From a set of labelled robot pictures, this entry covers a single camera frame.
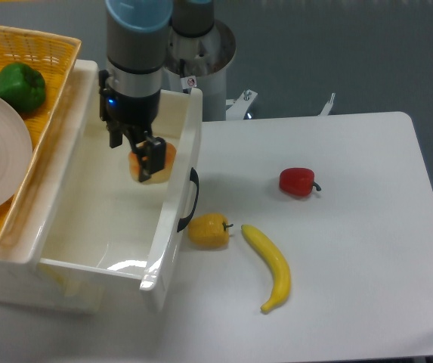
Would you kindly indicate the black drawer handle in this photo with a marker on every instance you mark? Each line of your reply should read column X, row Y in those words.
column 192, row 201

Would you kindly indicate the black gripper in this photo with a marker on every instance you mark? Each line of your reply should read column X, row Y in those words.
column 132, row 117

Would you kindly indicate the yellow bell pepper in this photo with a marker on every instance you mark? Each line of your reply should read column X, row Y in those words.
column 210, row 231

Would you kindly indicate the white metal bracket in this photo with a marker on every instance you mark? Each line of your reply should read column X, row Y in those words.
column 327, row 108

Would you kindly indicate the yellow banana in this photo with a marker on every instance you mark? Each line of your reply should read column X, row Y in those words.
column 275, row 261

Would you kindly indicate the red bell pepper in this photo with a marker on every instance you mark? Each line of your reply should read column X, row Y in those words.
column 298, row 182

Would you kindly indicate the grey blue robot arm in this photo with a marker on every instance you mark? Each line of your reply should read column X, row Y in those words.
column 130, row 86

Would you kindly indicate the yellow woven basket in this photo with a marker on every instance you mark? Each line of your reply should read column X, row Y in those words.
column 54, row 57

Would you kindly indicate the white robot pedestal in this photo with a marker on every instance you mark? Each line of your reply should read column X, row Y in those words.
column 202, row 62

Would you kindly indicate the open white drawer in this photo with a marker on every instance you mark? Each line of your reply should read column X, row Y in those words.
column 116, row 233

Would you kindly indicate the white drawer cabinet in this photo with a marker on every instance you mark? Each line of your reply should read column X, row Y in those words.
column 26, row 277

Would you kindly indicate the green bell pepper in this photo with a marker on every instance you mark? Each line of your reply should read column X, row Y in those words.
column 22, row 87

